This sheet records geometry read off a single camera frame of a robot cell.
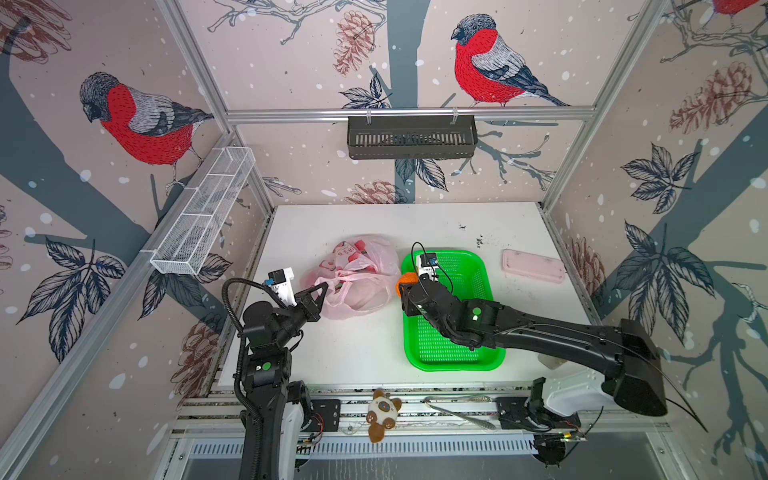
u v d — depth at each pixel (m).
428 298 0.52
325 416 0.73
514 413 0.73
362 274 0.84
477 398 0.77
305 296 0.66
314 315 0.66
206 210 0.78
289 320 0.62
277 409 0.51
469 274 0.96
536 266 1.01
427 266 0.64
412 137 1.04
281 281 0.65
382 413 0.72
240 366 0.56
